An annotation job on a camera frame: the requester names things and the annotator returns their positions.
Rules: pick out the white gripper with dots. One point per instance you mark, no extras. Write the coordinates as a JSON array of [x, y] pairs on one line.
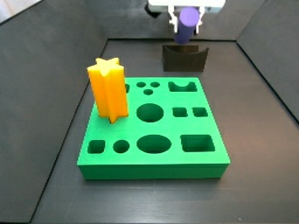
[[170, 6]]

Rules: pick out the purple cylinder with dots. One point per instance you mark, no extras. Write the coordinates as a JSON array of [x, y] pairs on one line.
[[188, 18]]

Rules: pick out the black curved cradle stand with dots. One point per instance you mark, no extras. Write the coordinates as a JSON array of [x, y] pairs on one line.
[[182, 58]]

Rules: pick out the yellow star-shaped peg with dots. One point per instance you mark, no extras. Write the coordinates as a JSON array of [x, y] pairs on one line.
[[106, 80]]

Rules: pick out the green shape-sorter block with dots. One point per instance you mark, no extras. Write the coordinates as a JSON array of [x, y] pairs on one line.
[[166, 140]]

